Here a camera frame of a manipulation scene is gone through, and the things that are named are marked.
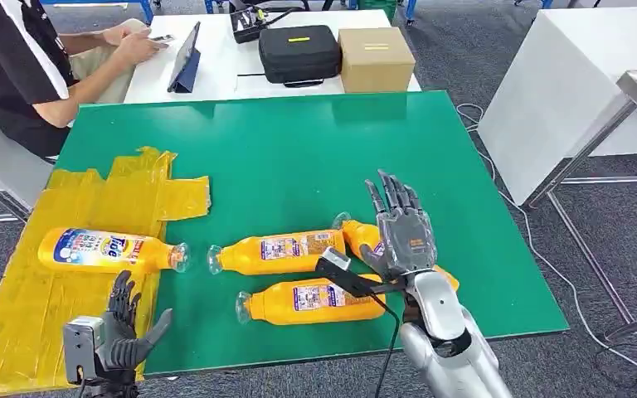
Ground white floor cable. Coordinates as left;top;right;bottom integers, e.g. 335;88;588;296
455;104;637;378

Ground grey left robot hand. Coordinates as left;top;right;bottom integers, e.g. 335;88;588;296
94;269;174;388

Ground green table mat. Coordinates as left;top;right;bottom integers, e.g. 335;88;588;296
54;90;571;378

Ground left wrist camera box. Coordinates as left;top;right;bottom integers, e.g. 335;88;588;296
62;315;107;386

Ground black controller device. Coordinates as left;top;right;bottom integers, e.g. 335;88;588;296
229;0;309;45

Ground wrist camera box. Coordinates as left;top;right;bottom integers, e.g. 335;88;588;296
62;315;107;386
314;247;409;299

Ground white table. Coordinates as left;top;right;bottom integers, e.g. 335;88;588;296
123;9;423;105

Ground person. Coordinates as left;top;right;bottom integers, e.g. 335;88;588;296
0;0;169;160

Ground yellow plastic sheet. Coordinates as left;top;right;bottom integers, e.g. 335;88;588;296
0;146;212;398

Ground blue metal frame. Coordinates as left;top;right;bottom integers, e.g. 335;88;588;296
39;0;156;26

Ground black zip case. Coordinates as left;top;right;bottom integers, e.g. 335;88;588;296
258;24;343;89

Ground brown cardboard box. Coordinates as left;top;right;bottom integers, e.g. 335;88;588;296
338;27;417;94

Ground orange drink bottle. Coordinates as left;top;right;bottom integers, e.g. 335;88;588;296
207;229;348;277
235;274;388;327
37;227;192;275
331;211;461;293

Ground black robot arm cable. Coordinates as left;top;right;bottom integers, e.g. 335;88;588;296
372;294;403;398

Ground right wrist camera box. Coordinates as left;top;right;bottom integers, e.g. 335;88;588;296
314;247;409;299

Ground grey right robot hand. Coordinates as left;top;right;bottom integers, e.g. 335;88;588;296
359;170;440;279

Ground tablet with dark cover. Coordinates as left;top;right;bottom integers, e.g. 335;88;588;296
167;22;202;95

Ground large white cabinet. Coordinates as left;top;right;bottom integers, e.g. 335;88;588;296
478;6;637;207

